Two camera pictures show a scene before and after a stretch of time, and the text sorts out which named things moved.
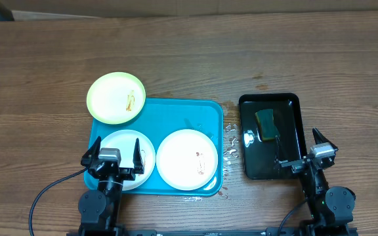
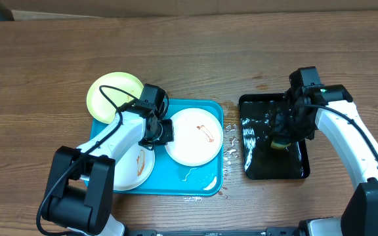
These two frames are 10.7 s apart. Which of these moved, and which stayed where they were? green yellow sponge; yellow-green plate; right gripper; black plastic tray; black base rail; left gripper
Moved: left gripper; right gripper; green yellow sponge
Stayed: black base rail; yellow-green plate; black plastic tray
